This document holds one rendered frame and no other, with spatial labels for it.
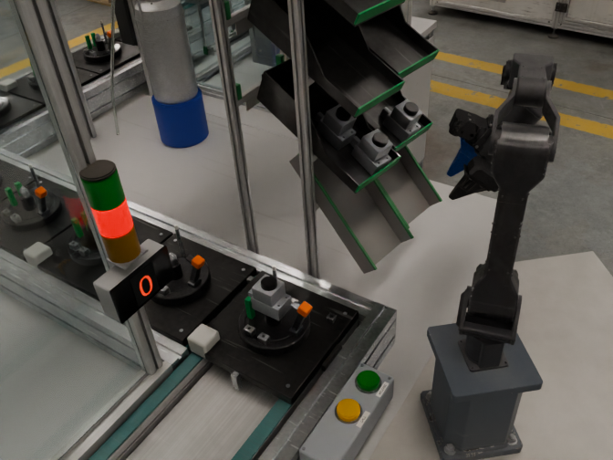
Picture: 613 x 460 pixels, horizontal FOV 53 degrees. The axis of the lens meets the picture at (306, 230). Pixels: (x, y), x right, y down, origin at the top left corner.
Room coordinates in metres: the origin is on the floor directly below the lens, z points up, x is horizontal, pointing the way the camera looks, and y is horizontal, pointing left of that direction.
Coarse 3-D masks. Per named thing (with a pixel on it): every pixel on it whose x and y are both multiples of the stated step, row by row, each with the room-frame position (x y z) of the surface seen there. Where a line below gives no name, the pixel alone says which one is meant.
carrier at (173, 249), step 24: (168, 240) 1.09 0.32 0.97; (216, 264) 1.00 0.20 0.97; (240, 264) 0.99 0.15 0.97; (168, 288) 0.90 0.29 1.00; (192, 288) 0.91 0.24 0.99; (216, 288) 0.92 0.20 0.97; (240, 288) 0.93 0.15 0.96; (168, 312) 0.86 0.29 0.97; (192, 312) 0.86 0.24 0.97; (216, 312) 0.87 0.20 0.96; (168, 336) 0.81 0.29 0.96
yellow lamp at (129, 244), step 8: (104, 240) 0.70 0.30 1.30; (112, 240) 0.69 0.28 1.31; (120, 240) 0.69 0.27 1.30; (128, 240) 0.70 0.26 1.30; (136, 240) 0.71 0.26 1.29; (112, 248) 0.69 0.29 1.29; (120, 248) 0.69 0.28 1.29; (128, 248) 0.70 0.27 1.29; (136, 248) 0.71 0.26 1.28; (112, 256) 0.70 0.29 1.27; (120, 256) 0.69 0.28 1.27; (128, 256) 0.70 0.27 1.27; (136, 256) 0.70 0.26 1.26
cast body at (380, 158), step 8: (368, 136) 0.99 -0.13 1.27; (376, 136) 0.99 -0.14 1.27; (384, 136) 0.99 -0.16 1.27; (352, 144) 1.03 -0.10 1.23; (360, 144) 0.99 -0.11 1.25; (368, 144) 0.98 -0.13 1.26; (376, 144) 0.98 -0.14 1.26; (384, 144) 0.97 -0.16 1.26; (392, 144) 0.99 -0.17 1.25; (352, 152) 1.01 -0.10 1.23; (360, 152) 0.99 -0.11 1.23; (368, 152) 0.98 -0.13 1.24; (376, 152) 0.96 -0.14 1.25; (384, 152) 0.98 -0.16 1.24; (360, 160) 0.99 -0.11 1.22; (368, 160) 0.98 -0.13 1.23; (376, 160) 0.97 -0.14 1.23; (384, 160) 0.98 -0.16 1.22; (368, 168) 0.98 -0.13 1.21; (376, 168) 0.96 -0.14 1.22
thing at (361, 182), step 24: (264, 72) 1.09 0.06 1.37; (288, 72) 1.15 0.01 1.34; (264, 96) 1.09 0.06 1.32; (288, 96) 1.04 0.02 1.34; (312, 96) 1.14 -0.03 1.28; (288, 120) 1.05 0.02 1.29; (312, 120) 1.00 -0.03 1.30; (360, 120) 1.08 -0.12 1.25; (312, 144) 1.00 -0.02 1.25; (336, 168) 0.96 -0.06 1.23; (360, 168) 0.99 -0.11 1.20; (384, 168) 0.97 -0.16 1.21
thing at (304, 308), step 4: (292, 304) 0.77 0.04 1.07; (296, 304) 0.77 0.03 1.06; (300, 304) 0.77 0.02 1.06; (304, 304) 0.76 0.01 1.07; (308, 304) 0.76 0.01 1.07; (296, 308) 0.76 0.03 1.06; (300, 308) 0.75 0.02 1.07; (304, 308) 0.75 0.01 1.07; (308, 308) 0.75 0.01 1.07; (300, 312) 0.75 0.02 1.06; (304, 312) 0.75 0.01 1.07; (308, 312) 0.75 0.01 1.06; (300, 316) 0.76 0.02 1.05; (304, 316) 0.75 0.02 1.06; (296, 320) 0.76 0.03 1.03; (300, 320) 0.76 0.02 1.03; (296, 324) 0.76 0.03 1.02; (300, 324) 0.76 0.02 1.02; (292, 328) 0.77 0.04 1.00; (296, 328) 0.76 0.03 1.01
